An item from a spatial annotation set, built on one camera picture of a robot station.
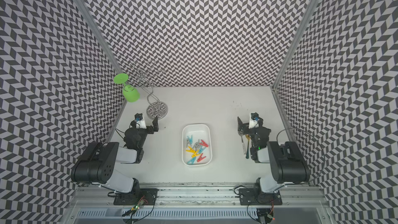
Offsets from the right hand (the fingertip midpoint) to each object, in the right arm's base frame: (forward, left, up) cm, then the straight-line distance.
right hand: (245, 117), depth 90 cm
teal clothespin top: (-9, +33, -9) cm, 35 cm away
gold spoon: (-8, -2, -9) cm, 12 cm away
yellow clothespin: (-16, +32, -9) cm, 37 cm away
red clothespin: (-12, +25, -9) cm, 29 cm away
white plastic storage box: (-4, +27, -8) cm, 29 cm away
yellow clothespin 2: (-18, +29, -8) cm, 35 cm away
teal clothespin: (-15, +26, -9) cm, 31 cm away
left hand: (+1, +57, +1) cm, 57 cm away
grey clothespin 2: (-12, +35, -10) cm, 38 cm away
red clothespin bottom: (-20, +26, -10) cm, 35 cm away
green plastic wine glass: (+11, +68, +10) cm, 70 cm away
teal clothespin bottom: (-21, +31, -10) cm, 39 cm away
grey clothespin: (-13, +29, -9) cm, 33 cm away
